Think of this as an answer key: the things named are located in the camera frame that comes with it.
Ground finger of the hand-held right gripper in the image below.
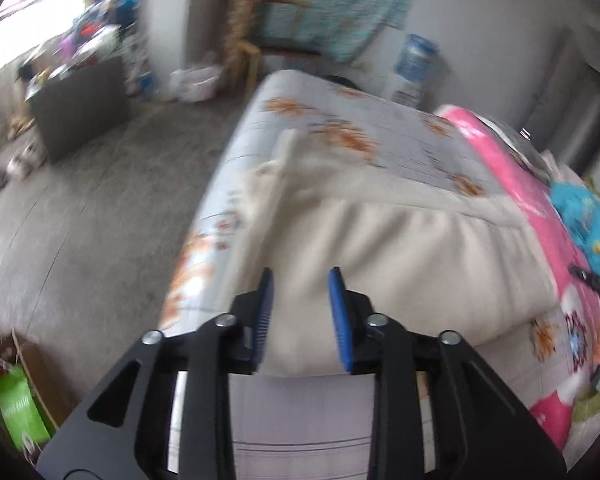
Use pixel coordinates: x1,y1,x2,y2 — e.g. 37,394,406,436
569,265,600,306

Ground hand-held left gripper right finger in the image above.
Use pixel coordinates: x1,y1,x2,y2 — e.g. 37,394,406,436
328,266,567,480

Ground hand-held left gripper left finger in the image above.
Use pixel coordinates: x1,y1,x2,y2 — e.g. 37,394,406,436
36,266,276,480

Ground beige zip jacket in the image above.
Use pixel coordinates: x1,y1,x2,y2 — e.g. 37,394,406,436
247,127,558,378

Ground pile of colourful clothes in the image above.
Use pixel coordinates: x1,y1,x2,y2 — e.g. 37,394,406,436
60,0,146,61

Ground teal printed garment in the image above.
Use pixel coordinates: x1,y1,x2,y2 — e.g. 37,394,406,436
550,182,600,266

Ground pink floral blanket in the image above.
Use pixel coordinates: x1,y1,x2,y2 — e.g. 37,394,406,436
437,104,600,453

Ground grey patterned cloth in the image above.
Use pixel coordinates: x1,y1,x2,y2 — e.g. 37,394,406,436
480,115,556,181

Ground white water dispenser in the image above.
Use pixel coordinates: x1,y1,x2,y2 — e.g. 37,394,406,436
385,72,426,108

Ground brown paper bag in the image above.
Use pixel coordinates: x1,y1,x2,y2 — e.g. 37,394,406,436
0,327,61,431

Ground white plastic bags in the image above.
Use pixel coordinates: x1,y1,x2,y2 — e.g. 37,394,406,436
169,52,223,103

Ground green paper bag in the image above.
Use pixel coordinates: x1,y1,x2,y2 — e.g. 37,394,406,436
0,366,51,451

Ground wooden chair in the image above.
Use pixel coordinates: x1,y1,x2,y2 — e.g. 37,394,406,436
235,0,326,91

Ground blue water jug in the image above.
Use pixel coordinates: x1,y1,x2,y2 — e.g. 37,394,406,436
395,34,438,83

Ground dark grey cabinet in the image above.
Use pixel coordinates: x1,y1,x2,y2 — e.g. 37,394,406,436
27,55,131,163

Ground stack of patterned boxes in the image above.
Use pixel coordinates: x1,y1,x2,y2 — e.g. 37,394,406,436
225,0,261,81

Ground tan shoe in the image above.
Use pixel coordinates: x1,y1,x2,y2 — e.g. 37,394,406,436
7,115,36,141

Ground teal floral wall cloth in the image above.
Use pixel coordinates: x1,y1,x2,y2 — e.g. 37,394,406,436
252,0,423,63

